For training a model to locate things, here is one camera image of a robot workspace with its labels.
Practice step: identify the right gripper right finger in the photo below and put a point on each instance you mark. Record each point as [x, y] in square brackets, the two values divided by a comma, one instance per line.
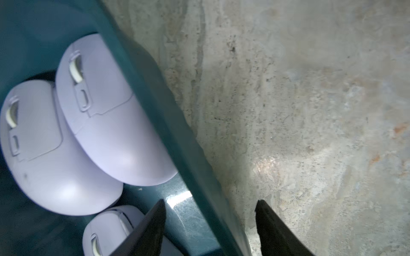
[275, 237]

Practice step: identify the purple rounded mouse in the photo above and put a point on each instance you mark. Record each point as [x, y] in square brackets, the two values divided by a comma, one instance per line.
[44, 157]
[106, 118]

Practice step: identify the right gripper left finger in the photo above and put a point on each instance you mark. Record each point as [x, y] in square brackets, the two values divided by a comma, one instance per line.
[146, 239]

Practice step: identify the purple slim mouse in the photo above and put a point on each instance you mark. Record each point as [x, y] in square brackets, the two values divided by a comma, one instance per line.
[105, 232]

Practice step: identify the dark teal storage box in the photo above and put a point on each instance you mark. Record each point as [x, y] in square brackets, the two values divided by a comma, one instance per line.
[200, 220]

